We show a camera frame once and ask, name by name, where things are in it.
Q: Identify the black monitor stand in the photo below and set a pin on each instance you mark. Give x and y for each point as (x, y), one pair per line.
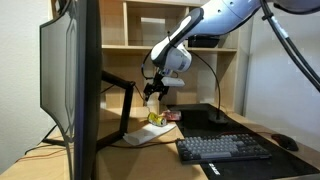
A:
(126, 106)

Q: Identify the yellow soda can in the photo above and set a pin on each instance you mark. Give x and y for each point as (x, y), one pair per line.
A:
(156, 119)

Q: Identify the wooden desk hutch shelf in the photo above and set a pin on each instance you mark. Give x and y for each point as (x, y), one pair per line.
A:
(133, 60)

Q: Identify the white cloth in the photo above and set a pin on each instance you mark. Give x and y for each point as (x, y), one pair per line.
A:
(146, 133)

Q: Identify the black curved computer monitor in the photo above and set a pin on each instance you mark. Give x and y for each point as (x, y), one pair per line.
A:
(83, 83)

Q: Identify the black desk mat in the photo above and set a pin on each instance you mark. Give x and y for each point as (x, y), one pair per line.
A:
(200, 123)

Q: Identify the black box device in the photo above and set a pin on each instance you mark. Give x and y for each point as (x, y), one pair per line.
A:
(203, 41)

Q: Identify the black computer mouse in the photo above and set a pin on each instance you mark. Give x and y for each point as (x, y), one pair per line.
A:
(285, 141)

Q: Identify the grey mechanical keyboard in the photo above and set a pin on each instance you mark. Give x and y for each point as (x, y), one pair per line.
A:
(220, 148)

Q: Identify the red snack packet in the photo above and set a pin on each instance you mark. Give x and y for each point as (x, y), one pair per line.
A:
(173, 115)

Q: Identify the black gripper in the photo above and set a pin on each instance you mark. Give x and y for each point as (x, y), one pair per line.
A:
(157, 85)

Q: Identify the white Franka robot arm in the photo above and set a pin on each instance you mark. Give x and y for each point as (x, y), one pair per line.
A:
(216, 18)

